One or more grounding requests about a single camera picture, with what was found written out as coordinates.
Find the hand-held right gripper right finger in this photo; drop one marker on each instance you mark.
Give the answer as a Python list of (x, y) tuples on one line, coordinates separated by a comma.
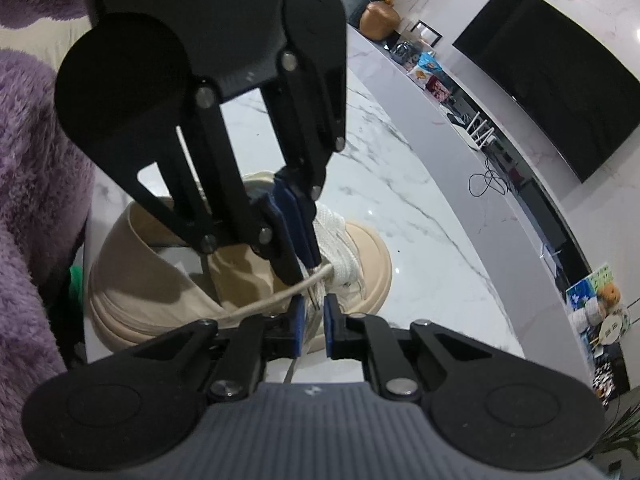
[(330, 325)]

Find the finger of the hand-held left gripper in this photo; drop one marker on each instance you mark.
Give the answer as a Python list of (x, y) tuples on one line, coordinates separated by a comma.
[(220, 220), (307, 125)]

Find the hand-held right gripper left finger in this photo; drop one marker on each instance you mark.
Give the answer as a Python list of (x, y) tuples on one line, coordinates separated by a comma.
[(297, 320)]

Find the white shoelace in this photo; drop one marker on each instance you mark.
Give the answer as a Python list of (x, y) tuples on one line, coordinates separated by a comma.
[(340, 245)]

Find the beige canvas shoe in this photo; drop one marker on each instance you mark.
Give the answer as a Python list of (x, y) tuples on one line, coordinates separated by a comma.
[(150, 280)]

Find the golden round vase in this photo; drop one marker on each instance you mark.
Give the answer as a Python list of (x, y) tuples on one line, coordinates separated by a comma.
[(380, 22)]

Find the blue snack packet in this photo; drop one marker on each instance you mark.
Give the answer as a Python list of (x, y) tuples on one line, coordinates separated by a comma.
[(425, 66)]

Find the pink box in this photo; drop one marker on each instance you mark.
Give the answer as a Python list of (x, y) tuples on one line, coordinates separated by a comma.
[(439, 90)]

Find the marble television console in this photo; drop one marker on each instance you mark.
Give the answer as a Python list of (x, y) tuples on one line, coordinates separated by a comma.
[(450, 170)]

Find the purple fleece garment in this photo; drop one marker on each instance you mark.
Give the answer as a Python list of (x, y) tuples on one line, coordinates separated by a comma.
[(35, 160)]

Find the green plastic object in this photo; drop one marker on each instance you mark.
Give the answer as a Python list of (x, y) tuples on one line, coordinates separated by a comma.
[(76, 285)]

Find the white router with antennas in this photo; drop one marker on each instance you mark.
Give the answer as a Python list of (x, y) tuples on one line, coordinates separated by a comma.
[(480, 135)]

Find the white flat router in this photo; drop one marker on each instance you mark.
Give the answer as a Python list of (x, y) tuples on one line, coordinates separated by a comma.
[(552, 260)]

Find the black television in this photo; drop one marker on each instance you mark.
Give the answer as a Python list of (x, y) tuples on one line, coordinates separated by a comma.
[(560, 70)]

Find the white woven basket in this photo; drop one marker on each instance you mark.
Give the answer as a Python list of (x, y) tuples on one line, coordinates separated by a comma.
[(589, 316)]

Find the brown plush bear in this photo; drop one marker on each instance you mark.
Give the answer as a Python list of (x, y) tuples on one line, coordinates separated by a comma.
[(611, 295)]

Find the black white toy cars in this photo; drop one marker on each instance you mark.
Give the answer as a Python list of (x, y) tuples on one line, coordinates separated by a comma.
[(610, 379)]

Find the potted green plant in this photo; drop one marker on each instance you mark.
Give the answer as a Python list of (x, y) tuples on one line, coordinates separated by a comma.
[(622, 435)]

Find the black photo frame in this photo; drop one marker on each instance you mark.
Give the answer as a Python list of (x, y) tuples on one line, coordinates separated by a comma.
[(426, 34)]

